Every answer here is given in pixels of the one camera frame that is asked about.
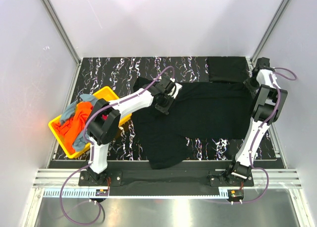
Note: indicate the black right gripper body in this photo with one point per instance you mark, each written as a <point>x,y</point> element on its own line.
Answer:
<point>251,84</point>

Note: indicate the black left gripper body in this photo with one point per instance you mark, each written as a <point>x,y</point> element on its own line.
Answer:
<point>166,104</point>

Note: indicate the black t-shirt with blue logo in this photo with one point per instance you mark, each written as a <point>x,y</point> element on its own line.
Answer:
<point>202,113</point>

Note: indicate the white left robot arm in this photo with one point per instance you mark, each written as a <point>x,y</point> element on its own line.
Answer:
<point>102,124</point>

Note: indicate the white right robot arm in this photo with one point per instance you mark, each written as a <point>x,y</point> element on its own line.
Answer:
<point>267,107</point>

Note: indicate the folded black t-shirt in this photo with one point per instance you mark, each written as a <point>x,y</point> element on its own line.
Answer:
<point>227,69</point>

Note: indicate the yellow plastic bin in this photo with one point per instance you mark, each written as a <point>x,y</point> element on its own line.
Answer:
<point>87,147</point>

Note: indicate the red t-shirt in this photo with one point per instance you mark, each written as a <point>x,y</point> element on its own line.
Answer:
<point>104,117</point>

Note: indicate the light blue grey t-shirt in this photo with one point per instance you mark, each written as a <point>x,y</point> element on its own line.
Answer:
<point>71,108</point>

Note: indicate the orange t-shirt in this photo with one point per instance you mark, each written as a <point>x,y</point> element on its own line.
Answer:
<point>70,133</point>

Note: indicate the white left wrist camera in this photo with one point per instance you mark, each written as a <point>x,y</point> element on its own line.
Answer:
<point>175,91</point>

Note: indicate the aluminium frame post right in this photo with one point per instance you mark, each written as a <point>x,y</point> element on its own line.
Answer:
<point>269,30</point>

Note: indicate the aluminium frame post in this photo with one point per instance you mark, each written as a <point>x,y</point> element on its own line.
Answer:
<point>61,31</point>
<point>269,30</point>

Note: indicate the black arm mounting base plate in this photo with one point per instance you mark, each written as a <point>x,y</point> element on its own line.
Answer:
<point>213,178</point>

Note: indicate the aluminium frame post left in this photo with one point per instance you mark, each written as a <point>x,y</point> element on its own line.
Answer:
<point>61,31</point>

